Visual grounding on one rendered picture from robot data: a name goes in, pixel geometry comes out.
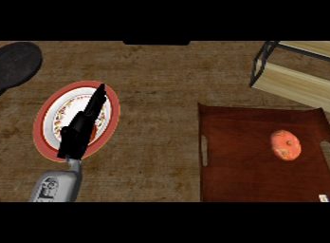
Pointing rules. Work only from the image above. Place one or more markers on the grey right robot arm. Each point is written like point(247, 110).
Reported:
point(323, 198)

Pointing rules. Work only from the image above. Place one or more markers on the red rimmed patterned plate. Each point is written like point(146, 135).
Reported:
point(50, 126)

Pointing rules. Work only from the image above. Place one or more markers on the black frying pan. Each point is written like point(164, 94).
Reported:
point(11, 68)

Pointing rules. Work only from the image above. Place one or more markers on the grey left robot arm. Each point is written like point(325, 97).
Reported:
point(56, 186)

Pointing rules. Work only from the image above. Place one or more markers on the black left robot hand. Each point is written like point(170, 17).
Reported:
point(81, 126)

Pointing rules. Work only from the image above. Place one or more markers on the dark brown wooden tray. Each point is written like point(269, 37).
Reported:
point(247, 164)

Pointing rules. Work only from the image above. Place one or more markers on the wooden tiered shelf black frame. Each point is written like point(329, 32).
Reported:
point(303, 79)

